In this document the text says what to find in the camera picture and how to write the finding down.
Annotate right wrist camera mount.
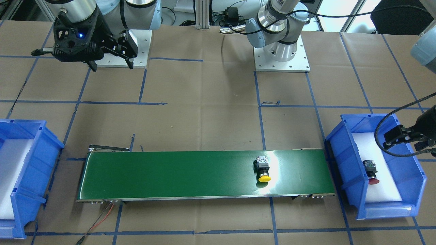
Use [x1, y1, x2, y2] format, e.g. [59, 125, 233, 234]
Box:
[31, 7, 108, 63]

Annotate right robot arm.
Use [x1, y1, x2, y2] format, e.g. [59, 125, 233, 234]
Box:
[32, 0, 161, 71]

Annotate blue bin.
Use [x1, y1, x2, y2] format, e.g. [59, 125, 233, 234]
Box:
[0, 118, 64, 239]
[326, 114, 427, 220]

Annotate yellow push button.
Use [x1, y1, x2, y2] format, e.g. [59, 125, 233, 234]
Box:
[253, 156, 271, 183]

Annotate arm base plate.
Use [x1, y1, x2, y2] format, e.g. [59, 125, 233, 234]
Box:
[95, 30, 153, 68]
[253, 36, 311, 73]

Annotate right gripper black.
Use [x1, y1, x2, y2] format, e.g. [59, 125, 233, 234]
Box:
[86, 29, 138, 72]

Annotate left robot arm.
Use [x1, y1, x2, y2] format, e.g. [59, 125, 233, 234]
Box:
[242, 0, 435, 73]

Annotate black braided cable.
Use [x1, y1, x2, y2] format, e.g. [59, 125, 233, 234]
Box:
[374, 92, 436, 158]

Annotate green conveyor belt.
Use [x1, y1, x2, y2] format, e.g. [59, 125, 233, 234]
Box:
[77, 149, 335, 202]

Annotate white foam pad bin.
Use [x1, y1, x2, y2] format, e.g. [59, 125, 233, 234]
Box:
[0, 138, 34, 220]
[352, 132, 402, 203]

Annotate red push button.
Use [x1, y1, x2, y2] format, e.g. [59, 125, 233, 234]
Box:
[362, 160, 380, 185]

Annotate red orange wires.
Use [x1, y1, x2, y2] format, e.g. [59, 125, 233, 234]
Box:
[76, 203, 115, 245]

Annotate black power adapter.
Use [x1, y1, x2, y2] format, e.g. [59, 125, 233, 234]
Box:
[224, 7, 239, 21]

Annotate aluminium frame post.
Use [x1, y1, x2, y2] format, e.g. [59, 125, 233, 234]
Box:
[193, 0, 212, 30]

